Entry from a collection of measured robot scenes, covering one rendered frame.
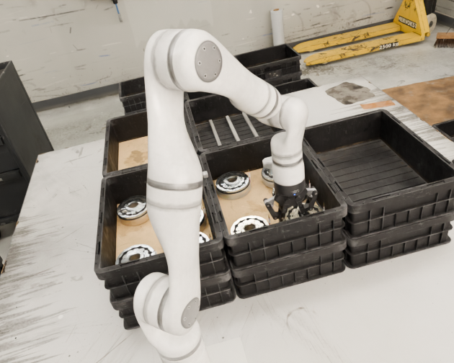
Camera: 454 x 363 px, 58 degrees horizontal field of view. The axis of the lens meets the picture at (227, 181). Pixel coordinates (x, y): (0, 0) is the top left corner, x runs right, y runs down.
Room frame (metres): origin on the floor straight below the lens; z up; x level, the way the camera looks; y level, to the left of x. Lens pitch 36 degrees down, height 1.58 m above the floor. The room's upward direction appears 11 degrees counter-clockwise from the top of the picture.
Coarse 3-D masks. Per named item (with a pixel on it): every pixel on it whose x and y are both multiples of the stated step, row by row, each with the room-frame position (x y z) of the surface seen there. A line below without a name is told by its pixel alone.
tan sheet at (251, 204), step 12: (252, 180) 1.02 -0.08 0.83; (216, 192) 1.00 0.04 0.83; (252, 192) 0.96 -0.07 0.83; (264, 192) 0.95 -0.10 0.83; (228, 204) 0.93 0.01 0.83; (240, 204) 0.92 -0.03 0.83; (252, 204) 0.91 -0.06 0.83; (228, 216) 0.88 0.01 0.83; (240, 216) 0.87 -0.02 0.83; (264, 216) 0.85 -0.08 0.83; (228, 228) 0.83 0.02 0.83
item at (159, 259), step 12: (144, 168) 1.05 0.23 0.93; (204, 180) 0.93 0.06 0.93; (216, 216) 0.77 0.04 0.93; (216, 228) 0.73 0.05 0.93; (216, 240) 0.69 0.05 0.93; (96, 252) 0.73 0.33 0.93; (204, 252) 0.68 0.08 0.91; (96, 264) 0.69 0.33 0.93; (120, 264) 0.67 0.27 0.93; (132, 264) 0.66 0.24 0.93; (144, 264) 0.67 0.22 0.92; (156, 264) 0.67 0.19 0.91; (108, 276) 0.66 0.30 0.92
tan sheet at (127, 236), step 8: (120, 224) 0.94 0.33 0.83; (144, 224) 0.92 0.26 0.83; (208, 224) 0.86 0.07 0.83; (120, 232) 0.90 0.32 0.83; (128, 232) 0.90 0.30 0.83; (136, 232) 0.89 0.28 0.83; (144, 232) 0.88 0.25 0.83; (152, 232) 0.88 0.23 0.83; (208, 232) 0.83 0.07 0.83; (120, 240) 0.87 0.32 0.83; (128, 240) 0.86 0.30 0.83; (136, 240) 0.86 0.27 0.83; (144, 240) 0.85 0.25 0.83; (152, 240) 0.84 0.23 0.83; (120, 248) 0.83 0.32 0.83; (160, 248) 0.80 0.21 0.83
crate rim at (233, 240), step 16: (240, 144) 1.08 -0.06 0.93; (208, 176) 0.94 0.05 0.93; (320, 176) 0.85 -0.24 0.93; (336, 192) 0.77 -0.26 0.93; (336, 208) 0.72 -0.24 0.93; (224, 224) 0.74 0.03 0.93; (272, 224) 0.70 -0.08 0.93; (288, 224) 0.70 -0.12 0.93; (304, 224) 0.70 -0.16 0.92; (224, 240) 0.70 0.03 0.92; (240, 240) 0.68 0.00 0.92; (256, 240) 0.69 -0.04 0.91
